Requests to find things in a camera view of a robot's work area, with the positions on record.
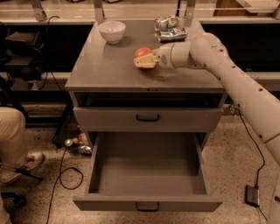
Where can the person leg in beige trousers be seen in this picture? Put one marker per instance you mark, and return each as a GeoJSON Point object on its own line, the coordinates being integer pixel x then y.
{"type": "Point", "coordinates": [13, 150]}

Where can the crushed can with green label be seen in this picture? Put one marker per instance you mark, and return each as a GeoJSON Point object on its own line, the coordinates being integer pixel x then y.
{"type": "Point", "coordinates": [162, 23]}

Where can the black power adapter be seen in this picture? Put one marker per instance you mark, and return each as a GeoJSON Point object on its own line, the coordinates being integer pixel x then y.
{"type": "Point", "coordinates": [252, 196]}

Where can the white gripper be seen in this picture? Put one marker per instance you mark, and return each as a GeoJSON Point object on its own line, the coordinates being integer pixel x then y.
{"type": "Point", "coordinates": [164, 57]}

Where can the red apple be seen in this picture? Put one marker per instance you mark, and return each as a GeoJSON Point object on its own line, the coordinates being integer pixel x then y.
{"type": "Point", "coordinates": [141, 52]}

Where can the open grey lower drawer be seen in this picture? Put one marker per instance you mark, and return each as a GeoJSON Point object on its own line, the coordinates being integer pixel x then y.
{"type": "Point", "coordinates": [147, 172]}

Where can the crushed can with blue label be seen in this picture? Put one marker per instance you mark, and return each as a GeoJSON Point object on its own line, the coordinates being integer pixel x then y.
{"type": "Point", "coordinates": [173, 34]}

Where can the grey drawer cabinet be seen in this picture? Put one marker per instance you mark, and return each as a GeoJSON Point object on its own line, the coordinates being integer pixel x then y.
{"type": "Point", "coordinates": [105, 76]}

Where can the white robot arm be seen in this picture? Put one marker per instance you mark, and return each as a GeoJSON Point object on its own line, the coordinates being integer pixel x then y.
{"type": "Point", "coordinates": [258, 105]}

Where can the black equipment on left shelf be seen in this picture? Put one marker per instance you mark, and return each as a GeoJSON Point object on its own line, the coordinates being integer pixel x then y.
{"type": "Point", "coordinates": [21, 53]}

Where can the white and red shoe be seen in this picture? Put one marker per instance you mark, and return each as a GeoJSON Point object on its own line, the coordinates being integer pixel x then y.
{"type": "Point", "coordinates": [33, 160]}

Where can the white bowl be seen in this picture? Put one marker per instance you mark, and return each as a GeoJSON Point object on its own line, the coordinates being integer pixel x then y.
{"type": "Point", "coordinates": [112, 31]}

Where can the closed grey upper drawer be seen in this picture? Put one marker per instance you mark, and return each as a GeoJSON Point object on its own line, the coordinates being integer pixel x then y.
{"type": "Point", "coordinates": [147, 119]}

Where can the pile of cans on floor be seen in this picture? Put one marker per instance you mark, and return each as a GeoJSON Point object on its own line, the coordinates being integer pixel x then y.
{"type": "Point", "coordinates": [78, 145]}

